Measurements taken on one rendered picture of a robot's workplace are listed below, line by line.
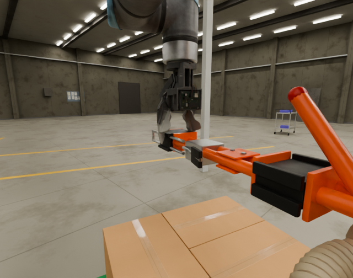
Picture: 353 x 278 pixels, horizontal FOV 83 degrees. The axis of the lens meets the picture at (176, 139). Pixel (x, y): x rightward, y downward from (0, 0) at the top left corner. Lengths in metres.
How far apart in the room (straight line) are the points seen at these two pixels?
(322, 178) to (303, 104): 0.09
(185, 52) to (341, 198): 0.40
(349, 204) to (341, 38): 16.06
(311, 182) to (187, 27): 0.41
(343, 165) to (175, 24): 0.42
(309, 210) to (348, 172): 0.06
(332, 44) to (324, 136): 16.01
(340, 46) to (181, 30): 15.77
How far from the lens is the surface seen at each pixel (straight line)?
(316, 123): 0.29
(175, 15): 0.53
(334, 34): 16.41
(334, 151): 0.29
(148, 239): 1.30
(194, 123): 0.56
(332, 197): 0.28
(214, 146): 0.44
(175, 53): 0.51
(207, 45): 3.77
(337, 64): 16.02
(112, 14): 0.50
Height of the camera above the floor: 1.33
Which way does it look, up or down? 11 degrees down
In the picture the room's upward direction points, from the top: straight up
